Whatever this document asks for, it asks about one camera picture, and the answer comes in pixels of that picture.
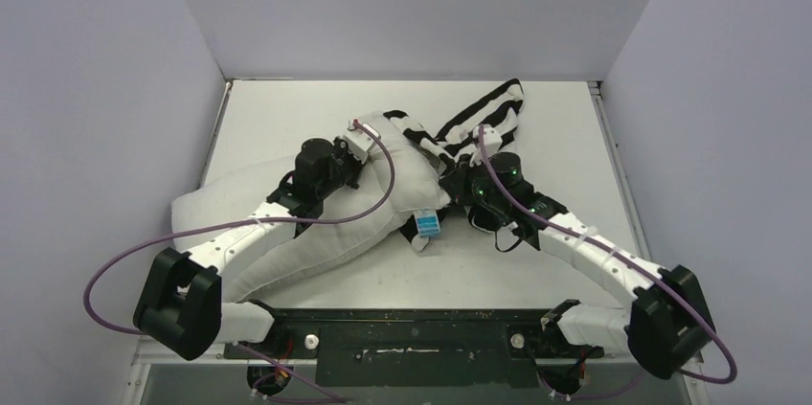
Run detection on white pillow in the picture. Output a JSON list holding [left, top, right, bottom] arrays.
[[169, 110, 445, 308]]

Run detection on black white striped pillowcase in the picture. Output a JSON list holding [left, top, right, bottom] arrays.
[[359, 79, 524, 253]]

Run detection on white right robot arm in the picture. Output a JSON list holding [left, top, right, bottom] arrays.
[[440, 151, 715, 379]]

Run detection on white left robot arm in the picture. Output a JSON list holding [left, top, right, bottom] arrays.
[[133, 123, 384, 360]]

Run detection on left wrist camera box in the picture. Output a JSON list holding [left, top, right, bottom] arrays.
[[345, 119, 380, 149]]

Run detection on black metal base rail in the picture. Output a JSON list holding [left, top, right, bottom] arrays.
[[137, 305, 702, 405]]

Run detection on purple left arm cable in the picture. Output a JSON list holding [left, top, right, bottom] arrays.
[[83, 118, 397, 335]]

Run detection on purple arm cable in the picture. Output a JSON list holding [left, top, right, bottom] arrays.
[[83, 118, 397, 335], [472, 125, 740, 386]]

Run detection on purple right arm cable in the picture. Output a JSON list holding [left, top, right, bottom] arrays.
[[472, 125, 740, 386]]

